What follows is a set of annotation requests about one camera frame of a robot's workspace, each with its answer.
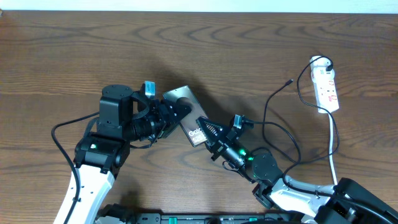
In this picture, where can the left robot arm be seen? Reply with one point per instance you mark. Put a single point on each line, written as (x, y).
(124, 116)

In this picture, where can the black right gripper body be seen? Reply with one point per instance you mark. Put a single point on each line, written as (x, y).
(229, 142)

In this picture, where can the white power strip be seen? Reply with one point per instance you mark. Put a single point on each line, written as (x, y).
(322, 75)

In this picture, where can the gold Samsung Galaxy smartphone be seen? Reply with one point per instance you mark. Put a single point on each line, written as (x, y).
(184, 96)

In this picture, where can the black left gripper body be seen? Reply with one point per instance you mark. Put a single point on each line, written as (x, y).
(161, 124)

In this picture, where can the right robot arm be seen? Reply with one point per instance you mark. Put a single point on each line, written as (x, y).
(345, 202)

